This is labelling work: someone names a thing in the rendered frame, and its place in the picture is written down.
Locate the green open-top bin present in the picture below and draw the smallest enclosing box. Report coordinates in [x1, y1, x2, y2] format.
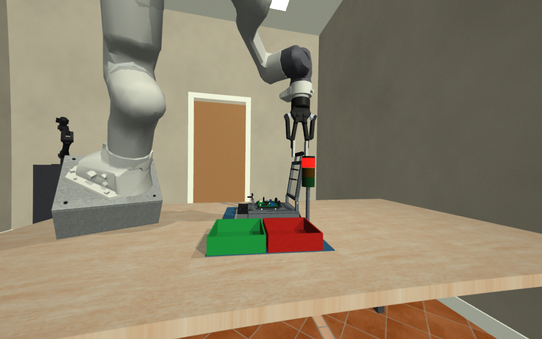
[207, 218, 266, 256]

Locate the green circuit board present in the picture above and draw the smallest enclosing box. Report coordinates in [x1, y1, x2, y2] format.
[257, 199, 278, 207]

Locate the red open bin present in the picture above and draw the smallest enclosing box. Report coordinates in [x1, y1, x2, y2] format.
[263, 218, 323, 253]

